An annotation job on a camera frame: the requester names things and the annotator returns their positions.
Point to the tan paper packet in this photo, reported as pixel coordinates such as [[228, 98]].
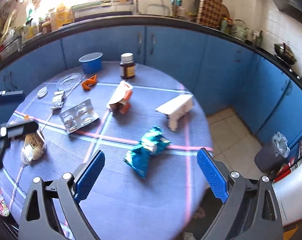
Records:
[[33, 148]]

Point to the clear plastic round lid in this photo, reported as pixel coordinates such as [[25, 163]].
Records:
[[69, 82]]

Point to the white round bottle cap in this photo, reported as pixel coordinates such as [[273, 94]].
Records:
[[42, 92]]

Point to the yellow detergent bottle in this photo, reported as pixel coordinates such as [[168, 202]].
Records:
[[62, 15]]

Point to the blue checked tablecloth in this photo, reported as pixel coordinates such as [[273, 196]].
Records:
[[121, 205]]

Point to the black wok with lid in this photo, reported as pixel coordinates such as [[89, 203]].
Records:
[[283, 51]]

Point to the white paper carton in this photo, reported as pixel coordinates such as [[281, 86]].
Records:
[[175, 109]]

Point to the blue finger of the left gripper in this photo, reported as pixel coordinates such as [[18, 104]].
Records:
[[18, 129], [11, 97]]

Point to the checkered cutting board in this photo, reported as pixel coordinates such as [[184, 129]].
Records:
[[209, 13]]

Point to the grey trash bin with bag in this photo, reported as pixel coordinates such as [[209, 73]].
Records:
[[273, 153]]

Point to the green kettle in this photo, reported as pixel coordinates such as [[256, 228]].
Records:
[[239, 29]]

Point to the orange yellow snack wrapper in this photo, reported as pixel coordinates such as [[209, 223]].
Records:
[[119, 102]]

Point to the teal wrapper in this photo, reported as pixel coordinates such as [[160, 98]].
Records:
[[152, 143]]

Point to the blue plastic cup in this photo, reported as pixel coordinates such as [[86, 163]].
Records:
[[91, 63]]

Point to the silver blister pill pack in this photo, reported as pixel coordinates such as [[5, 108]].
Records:
[[78, 116]]

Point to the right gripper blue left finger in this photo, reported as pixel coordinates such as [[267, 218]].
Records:
[[39, 219]]

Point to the white cylindrical appliance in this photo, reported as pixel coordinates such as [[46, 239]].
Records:
[[288, 192]]

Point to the brown medicine bottle white cap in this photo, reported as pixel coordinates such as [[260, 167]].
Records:
[[127, 66]]

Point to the small white medicine box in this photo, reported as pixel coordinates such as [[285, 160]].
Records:
[[58, 100]]

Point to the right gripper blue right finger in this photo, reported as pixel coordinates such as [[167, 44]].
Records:
[[250, 209]]

